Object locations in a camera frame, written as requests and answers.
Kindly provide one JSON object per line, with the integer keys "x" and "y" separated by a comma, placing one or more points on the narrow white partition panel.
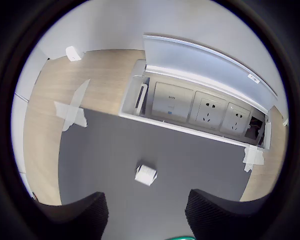
{"x": 32, "y": 72}

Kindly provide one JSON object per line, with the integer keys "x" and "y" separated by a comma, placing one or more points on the small white plastic terminal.
{"x": 145, "y": 175}

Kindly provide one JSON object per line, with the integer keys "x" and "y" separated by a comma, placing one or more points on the white power outlet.
{"x": 235, "y": 120}
{"x": 207, "y": 111}

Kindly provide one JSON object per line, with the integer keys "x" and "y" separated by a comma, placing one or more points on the dark grey mat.
{"x": 145, "y": 145}

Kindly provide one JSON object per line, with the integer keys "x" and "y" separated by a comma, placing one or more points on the white data port panel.
{"x": 171, "y": 101}

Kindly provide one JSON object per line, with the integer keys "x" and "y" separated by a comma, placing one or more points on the crossed white tape strips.
{"x": 71, "y": 112}

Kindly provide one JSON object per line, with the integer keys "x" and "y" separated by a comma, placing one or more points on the long white tape piece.
{"x": 252, "y": 157}

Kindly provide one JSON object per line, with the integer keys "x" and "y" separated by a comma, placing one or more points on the small white label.
{"x": 253, "y": 78}

